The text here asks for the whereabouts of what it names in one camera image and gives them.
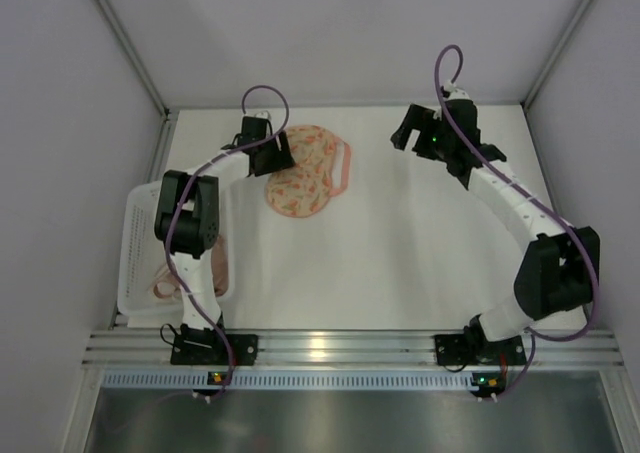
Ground white slotted cable duct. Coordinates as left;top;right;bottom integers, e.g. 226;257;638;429
102;369;503;391

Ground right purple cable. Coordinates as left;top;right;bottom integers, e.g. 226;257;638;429
432;45;600;399

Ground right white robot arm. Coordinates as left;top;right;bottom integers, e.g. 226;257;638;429
391;95;600;351

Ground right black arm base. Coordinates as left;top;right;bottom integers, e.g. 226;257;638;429
434;333;527;367

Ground aluminium mounting rail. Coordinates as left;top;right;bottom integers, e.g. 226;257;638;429
81;328;624;371

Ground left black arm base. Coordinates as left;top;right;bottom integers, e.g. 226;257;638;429
170;324;259;366

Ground white and pink garments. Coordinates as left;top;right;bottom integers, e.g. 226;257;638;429
149;235;230;301

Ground floral pink laundry bag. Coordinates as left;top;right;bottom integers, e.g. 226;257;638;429
265;125;352;219

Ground purple cable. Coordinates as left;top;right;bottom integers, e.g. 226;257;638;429
432;45;600;399
165;85;291;402

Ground white plastic basket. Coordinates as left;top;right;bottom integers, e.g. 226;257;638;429
118;182;236;318

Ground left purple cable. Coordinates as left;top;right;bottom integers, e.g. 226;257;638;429
165;85;291;402

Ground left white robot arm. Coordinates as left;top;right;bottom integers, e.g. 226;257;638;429
154;115;295;331

